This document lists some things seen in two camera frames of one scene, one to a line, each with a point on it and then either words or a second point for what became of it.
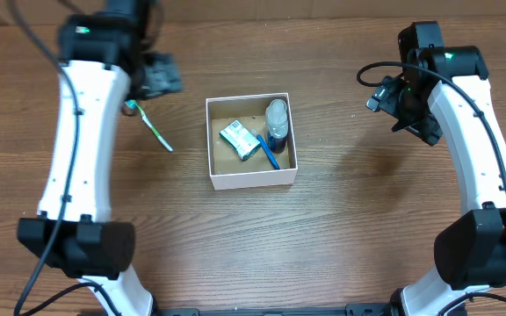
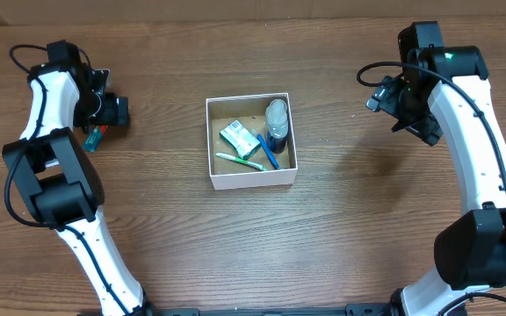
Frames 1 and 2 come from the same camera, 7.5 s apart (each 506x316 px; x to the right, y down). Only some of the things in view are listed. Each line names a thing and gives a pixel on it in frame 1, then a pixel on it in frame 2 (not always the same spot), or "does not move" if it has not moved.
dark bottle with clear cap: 277,125 does not move
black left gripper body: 158,76 → 98,107
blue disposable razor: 269,153 does not move
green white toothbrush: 133,104 → 242,161
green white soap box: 240,140 does not move
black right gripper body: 405,103 does not move
